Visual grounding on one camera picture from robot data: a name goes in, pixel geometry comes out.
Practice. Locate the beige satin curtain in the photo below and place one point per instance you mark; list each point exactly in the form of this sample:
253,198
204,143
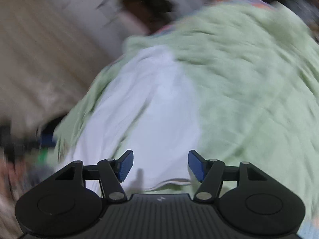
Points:
47,64

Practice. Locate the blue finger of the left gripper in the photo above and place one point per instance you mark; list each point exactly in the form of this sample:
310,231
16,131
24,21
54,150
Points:
47,140

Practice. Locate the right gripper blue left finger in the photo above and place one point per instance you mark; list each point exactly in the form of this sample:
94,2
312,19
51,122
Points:
118,168

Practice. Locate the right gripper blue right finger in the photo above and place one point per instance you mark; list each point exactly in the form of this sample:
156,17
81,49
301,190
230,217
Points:
201,167

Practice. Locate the floral bed sheet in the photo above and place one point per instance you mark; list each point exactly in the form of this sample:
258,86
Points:
170,27

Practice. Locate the white cloth garment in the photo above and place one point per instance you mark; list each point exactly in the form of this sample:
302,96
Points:
151,109

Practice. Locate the light green quilt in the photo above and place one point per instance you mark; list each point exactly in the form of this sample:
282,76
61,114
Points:
255,76

